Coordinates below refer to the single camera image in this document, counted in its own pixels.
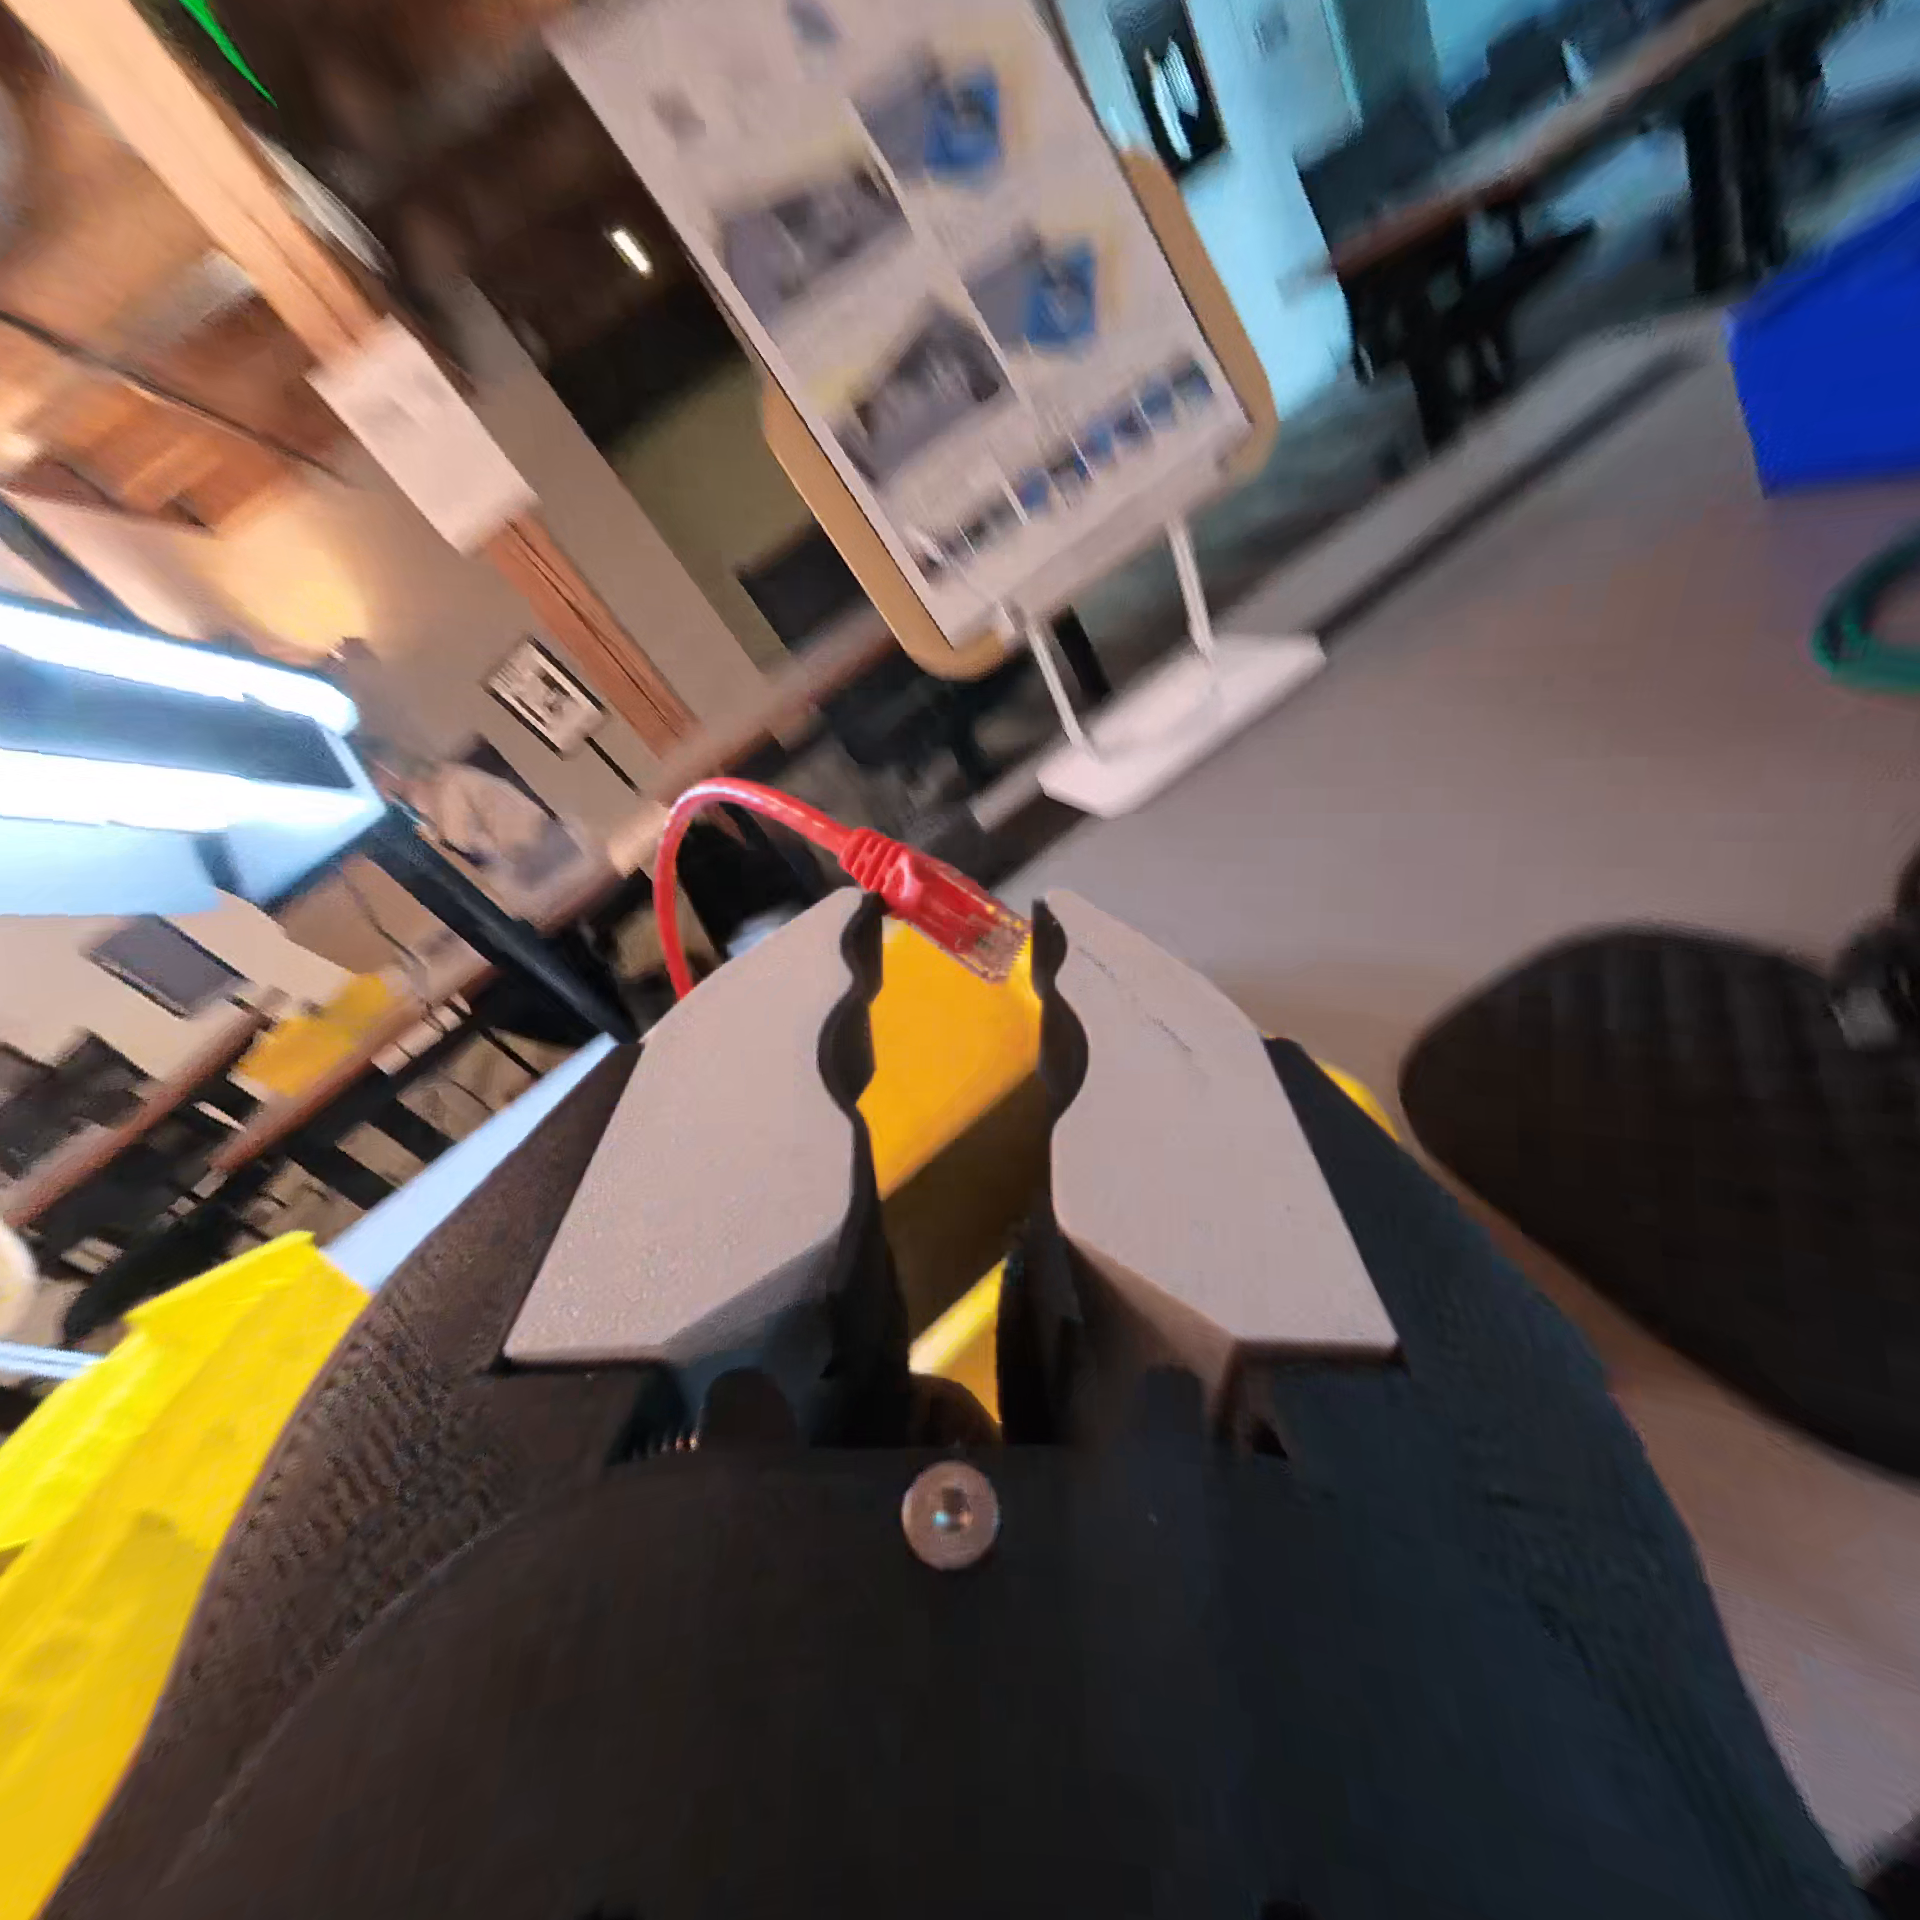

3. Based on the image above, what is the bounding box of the blue plastic bin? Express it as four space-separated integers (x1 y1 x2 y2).
1723 180 1920 498

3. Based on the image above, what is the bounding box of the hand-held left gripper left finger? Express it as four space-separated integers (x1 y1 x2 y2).
504 888 912 1443

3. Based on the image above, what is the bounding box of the green cable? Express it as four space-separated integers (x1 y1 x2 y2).
1809 532 1920 698

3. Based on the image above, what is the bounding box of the yellow plastic crate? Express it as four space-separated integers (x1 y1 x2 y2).
0 914 1401 1920

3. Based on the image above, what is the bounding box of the red ethernet cable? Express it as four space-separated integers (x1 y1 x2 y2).
651 778 1034 1003

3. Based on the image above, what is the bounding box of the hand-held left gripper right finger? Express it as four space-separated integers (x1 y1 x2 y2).
999 890 1401 1444

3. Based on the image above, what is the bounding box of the wooden table with black legs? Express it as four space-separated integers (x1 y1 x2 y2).
1327 0 1863 452

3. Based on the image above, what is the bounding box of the white poster stand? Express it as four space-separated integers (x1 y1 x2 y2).
996 516 1327 821

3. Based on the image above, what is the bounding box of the instruction poster board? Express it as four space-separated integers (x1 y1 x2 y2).
547 0 1281 681

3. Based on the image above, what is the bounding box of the black wall sign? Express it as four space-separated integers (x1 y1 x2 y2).
1114 0 1228 169

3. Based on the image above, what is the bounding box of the black textured pad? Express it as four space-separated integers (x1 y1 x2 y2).
1400 922 1920 1480

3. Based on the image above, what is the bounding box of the white strip light fixture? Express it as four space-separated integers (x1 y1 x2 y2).
0 597 386 922

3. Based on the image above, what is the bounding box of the white paper notice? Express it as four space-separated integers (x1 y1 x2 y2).
306 321 539 556

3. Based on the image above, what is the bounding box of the small framed wall picture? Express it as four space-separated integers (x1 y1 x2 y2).
481 636 607 756

